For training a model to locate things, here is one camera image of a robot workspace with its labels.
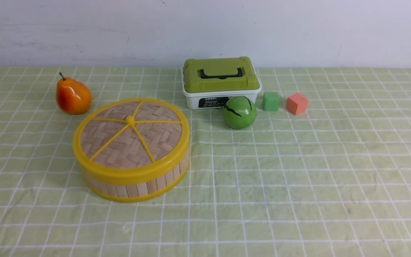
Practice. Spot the yellow woven bamboo steamer lid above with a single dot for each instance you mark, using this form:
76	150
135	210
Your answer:
133	141

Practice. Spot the yellow rimmed bamboo steamer basket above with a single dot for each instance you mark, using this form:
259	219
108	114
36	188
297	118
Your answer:
139	184

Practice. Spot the green toy apple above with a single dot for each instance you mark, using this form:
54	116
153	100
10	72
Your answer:
239	112

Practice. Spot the green lidded white storage box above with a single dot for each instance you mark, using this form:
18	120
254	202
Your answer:
210	83

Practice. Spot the green foam cube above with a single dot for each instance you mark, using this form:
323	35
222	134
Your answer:
271	101

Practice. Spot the orange foam cube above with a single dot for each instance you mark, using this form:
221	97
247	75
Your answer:
296	104

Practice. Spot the orange toy pear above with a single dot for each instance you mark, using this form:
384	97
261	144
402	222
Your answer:
72	96

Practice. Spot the green checkered tablecloth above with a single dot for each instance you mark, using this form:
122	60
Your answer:
334	181

